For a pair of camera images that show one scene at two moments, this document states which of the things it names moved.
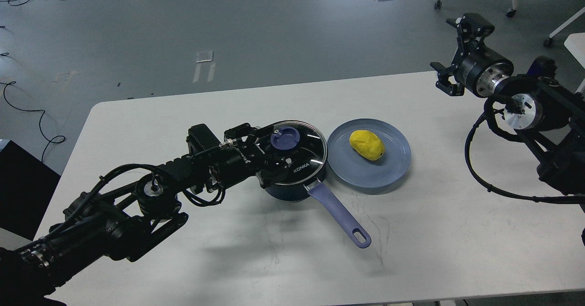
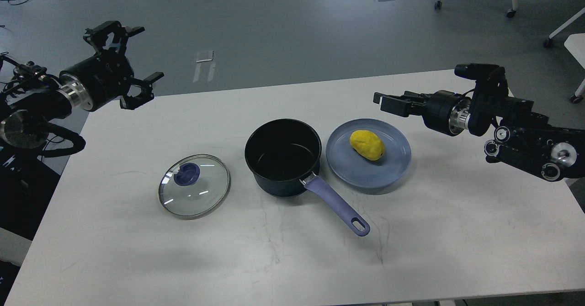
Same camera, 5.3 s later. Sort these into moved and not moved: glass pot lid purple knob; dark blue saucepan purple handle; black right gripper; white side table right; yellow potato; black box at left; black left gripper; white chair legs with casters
Moved: dark blue saucepan purple handle; black left gripper; glass pot lid purple knob; black right gripper
Not moved: white side table right; yellow potato; black box at left; white chair legs with casters
